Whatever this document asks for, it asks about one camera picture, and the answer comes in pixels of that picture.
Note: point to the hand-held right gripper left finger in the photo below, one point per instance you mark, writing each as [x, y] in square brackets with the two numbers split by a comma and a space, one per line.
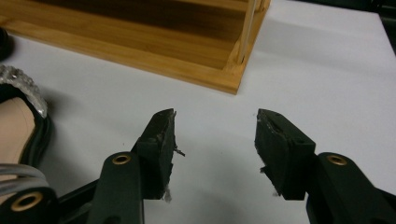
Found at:
[155, 161]

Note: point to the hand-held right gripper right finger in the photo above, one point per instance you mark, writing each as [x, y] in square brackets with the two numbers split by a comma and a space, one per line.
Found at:
[283, 155]

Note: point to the wooden shoe rack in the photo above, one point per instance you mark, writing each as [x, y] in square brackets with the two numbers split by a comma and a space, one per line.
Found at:
[155, 46]

